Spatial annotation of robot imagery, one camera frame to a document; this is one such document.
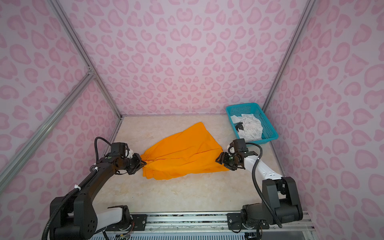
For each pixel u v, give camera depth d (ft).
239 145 2.31
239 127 3.50
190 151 3.20
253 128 3.50
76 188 1.45
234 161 2.43
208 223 2.45
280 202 1.38
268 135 3.30
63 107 2.33
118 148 2.24
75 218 1.32
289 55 2.79
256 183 1.46
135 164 2.50
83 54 2.76
